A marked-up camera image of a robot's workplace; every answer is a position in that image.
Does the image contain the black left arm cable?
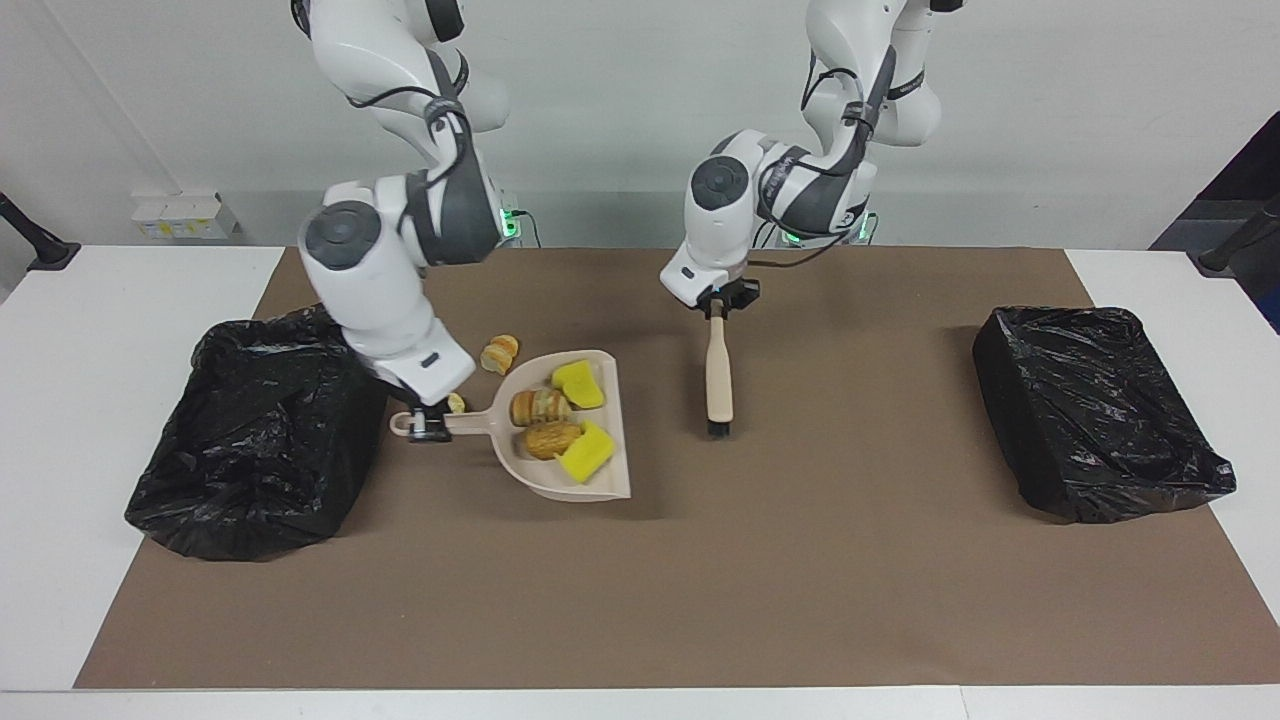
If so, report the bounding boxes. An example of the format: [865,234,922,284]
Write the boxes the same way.
[745,50,881,271]

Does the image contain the beige hand brush black bristles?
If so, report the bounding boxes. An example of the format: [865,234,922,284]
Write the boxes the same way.
[705,312,735,438]

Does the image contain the striped croissant bread roll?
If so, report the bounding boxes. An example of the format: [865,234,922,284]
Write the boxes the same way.
[510,388,573,427]

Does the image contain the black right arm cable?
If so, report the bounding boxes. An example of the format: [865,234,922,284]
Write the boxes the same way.
[345,85,476,206]

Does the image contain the brown table mat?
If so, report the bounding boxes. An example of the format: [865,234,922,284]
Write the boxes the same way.
[73,246,1280,691]

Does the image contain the white wall socket box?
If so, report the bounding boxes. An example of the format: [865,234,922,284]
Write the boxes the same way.
[131,192,242,241]

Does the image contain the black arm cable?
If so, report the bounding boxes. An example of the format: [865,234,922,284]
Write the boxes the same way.
[345,85,476,206]
[745,50,881,271]

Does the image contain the black stand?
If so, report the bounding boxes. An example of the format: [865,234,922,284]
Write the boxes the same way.
[0,190,82,273]
[1197,193,1280,277]

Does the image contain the yellow sponge piece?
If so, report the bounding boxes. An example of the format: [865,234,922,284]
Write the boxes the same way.
[558,420,617,485]
[551,359,607,411]

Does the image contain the black bag lined bin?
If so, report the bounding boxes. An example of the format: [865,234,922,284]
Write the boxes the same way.
[124,297,399,562]
[972,305,1238,525]

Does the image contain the beige plastic dustpan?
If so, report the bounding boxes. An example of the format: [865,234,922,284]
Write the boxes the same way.
[389,349,633,503]

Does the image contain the brown oval bread roll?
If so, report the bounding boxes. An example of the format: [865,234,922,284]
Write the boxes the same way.
[523,420,584,461]

